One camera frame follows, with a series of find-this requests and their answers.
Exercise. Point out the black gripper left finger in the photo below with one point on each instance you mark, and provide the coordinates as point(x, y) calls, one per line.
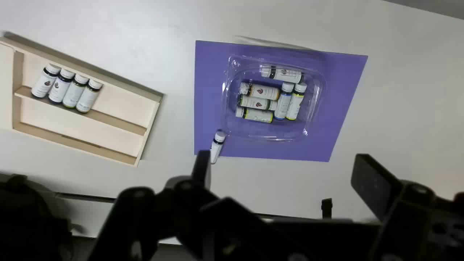
point(201, 168)

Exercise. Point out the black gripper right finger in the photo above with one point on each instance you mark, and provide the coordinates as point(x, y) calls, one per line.
point(374, 185)

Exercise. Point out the clear plastic clamshell container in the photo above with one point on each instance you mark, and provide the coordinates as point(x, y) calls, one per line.
point(232, 120)

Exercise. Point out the small white labelled bottle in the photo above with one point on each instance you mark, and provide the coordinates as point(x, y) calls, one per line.
point(262, 91)
point(74, 91)
point(285, 74)
point(43, 82)
point(282, 101)
point(294, 103)
point(255, 114)
point(59, 87)
point(253, 101)
point(88, 97)
point(216, 145)

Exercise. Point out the purple paper mat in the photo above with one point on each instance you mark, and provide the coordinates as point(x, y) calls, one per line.
point(337, 95)

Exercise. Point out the light wooden shelf rack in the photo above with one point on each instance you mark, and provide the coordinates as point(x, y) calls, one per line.
point(116, 116)

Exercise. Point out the small black post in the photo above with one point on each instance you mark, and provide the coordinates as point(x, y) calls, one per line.
point(326, 207)

